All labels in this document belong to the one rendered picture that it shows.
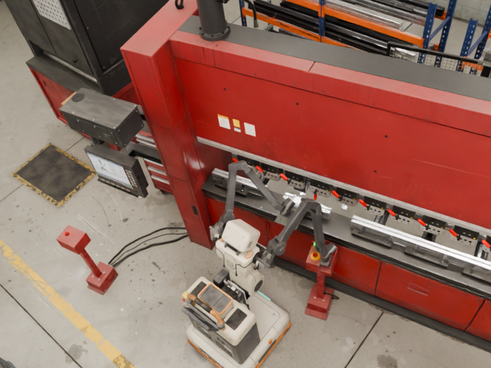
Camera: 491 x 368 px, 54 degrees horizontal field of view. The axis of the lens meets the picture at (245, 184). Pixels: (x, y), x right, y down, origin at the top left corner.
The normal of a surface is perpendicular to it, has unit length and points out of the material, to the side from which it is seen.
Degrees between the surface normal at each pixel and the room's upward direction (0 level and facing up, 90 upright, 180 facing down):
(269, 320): 0
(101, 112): 1
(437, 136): 90
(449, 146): 90
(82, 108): 1
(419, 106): 90
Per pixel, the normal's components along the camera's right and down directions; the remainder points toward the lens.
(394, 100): -0.47, 0.72
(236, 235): -0.55, 0.05
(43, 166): -0.11, -0.62
